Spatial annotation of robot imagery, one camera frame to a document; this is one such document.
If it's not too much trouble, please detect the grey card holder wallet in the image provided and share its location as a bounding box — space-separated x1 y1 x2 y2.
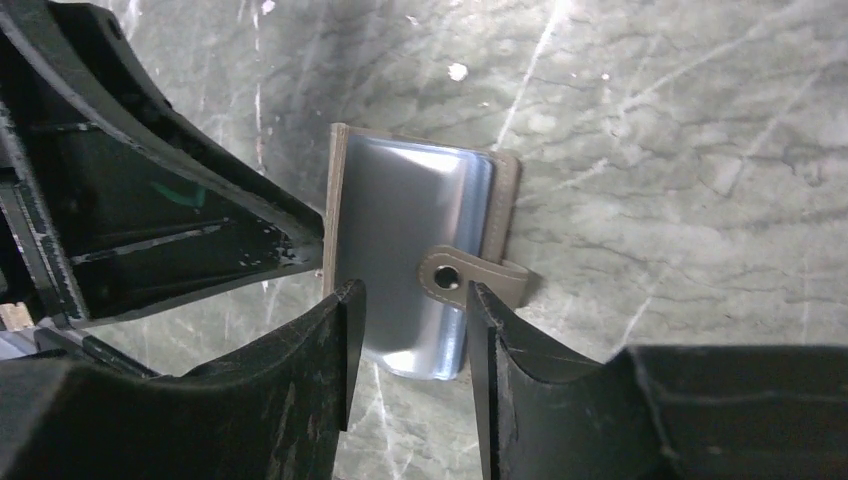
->
322 123 530 380

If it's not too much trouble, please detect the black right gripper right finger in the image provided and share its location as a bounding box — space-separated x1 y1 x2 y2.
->
467 283 847 479

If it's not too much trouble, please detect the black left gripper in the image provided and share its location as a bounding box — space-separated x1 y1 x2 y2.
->
1 1 324 379

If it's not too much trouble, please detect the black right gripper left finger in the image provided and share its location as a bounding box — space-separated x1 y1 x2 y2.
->
1 280 366 479

